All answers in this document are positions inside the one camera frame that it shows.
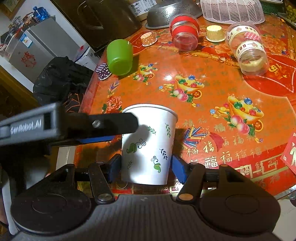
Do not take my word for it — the blue water bottle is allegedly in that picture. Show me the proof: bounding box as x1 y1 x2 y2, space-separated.
33 6 50 22

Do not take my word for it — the white floral paper cup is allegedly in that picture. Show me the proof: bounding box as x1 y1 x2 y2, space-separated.
121 104 178 185

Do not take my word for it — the cardboard box with label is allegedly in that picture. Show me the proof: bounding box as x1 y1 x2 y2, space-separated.
128 0 158 21

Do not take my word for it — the clear jar with patterned tape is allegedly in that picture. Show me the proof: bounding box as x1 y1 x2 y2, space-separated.
226 22 269 76

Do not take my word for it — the red floral tablecloth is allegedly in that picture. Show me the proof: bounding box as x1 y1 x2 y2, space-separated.
80 16 295 198

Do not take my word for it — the purple polka dot cupcake liner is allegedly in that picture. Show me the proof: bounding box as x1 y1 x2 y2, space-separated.
95 63 111 81

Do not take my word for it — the dark brown plastic pitcher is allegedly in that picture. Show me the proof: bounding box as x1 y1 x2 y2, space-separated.
51 0 143 50

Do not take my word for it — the black garbage bag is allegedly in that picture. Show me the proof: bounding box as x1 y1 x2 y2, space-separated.
33 57 93 105

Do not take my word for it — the green plastic cup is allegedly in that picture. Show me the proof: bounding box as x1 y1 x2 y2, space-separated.
106 39 133 76

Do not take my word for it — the steel colander bowl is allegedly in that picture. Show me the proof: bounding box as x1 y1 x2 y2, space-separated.
145 1 203 30

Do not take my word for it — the yellow cupcake liner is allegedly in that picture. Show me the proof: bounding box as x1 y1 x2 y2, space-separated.
206 25 225 43

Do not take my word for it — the white mesh food cover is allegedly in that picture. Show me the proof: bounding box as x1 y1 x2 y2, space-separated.
200 0 265 25

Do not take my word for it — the red banded glass jar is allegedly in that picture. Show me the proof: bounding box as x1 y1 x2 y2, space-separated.
170 14 200 52

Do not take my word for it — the silver mini fridge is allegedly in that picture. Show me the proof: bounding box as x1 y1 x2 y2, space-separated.
4 16 80 83

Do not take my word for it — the red fu paper card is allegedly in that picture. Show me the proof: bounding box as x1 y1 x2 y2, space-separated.
280 132 296 174

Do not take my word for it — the red polka dot cupcake liner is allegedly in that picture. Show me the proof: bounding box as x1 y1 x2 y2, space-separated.
140 32 158 47

